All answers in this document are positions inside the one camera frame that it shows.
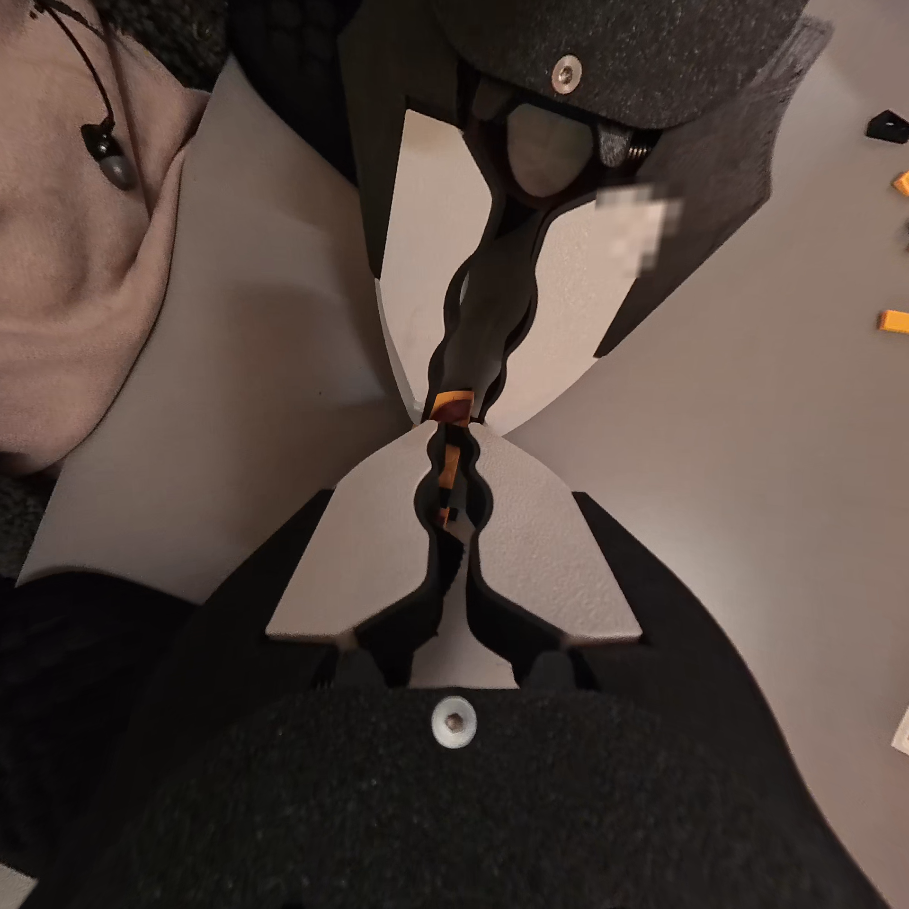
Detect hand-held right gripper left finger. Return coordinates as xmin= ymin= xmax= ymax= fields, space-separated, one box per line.
xmin=265 ymin=422 xmax=466 ymax=649

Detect black hoodie drawstring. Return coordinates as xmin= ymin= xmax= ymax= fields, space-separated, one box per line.
xmin=32 ymin=0 xmax=141 ymax=193

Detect person's left forearm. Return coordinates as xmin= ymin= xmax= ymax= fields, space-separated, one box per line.
xmin=227 ymin=0 xmax=366 ymax=189

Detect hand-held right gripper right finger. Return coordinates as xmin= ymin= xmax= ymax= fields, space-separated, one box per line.
xmin=462 ymin=424 xmax=645 ymax=651

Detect person's beige hoodie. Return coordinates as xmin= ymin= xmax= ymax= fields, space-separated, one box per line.
xmin=0 ymin=0 xmax=217 ymax=475

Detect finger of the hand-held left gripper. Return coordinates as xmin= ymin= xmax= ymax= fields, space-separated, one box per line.
xmin=373 ymin=107 xmax=514 ymax=428
xmin=483 ymin=186 xmax=684 ymax=428

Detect orange lego car front assembly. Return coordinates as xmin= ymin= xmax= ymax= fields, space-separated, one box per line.
xmin=422 ymin=388 xmax=477 ymax=530

